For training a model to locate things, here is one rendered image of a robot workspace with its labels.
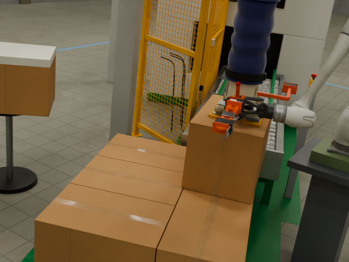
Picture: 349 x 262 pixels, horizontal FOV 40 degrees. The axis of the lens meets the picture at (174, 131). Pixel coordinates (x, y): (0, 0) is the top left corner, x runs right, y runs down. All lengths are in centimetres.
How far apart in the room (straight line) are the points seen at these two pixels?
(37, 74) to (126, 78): 97
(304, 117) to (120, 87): 198
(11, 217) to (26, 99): 80
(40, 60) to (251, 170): 156
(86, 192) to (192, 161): 60
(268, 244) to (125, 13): 206
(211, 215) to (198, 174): 27
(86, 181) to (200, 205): 65
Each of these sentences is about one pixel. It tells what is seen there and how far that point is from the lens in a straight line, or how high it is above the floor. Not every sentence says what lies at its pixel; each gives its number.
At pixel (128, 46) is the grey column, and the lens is 394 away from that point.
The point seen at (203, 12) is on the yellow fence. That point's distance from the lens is 383.
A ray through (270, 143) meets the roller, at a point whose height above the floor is 54.
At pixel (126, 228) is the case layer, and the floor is 54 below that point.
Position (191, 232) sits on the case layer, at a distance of 234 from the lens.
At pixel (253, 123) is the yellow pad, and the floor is 96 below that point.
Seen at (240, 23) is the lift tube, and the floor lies 147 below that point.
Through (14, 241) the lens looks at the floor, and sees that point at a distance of 317.
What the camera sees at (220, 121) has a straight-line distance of 217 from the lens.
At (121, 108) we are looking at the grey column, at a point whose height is 46.
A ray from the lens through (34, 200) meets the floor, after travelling 357.
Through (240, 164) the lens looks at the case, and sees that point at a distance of 257.
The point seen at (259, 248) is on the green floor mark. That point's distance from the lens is 332.
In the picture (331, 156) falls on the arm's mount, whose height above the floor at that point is 81.
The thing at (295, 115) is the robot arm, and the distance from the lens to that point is 247.
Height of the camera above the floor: 183
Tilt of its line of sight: 22 degrees down
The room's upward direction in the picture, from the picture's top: 7 degrees clockwise
